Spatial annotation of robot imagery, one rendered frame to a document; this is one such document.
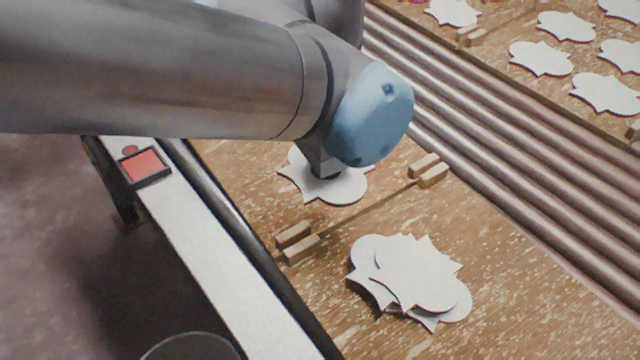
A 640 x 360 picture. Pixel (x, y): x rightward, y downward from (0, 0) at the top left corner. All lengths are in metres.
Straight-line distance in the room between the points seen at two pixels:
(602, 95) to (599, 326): 0.53
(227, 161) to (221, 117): 0.62
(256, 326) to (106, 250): 1.39
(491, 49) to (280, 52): 0.96
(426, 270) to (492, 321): 0.11
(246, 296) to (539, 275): 0.43
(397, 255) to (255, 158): 0.33
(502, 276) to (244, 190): 0.43
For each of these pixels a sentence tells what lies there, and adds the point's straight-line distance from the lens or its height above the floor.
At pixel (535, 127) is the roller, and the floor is 0.92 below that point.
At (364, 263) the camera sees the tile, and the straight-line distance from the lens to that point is 0.71.
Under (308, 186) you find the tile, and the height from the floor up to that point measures 1.08.
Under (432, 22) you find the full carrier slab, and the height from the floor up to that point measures 0.94.
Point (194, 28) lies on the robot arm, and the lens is 0.25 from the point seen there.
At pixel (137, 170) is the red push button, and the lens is 0.93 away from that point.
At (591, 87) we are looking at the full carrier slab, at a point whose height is 0.95.
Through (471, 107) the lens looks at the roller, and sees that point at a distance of 1.07.
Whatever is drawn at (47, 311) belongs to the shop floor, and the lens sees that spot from 2.00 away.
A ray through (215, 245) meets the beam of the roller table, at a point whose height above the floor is 0.92.
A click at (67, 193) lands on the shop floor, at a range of 2.32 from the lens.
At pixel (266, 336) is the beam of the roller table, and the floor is 0.92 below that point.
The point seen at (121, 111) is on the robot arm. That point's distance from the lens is 0.24.
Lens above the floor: 1.56
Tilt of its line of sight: 48 degrees down
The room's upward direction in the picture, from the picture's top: straight up
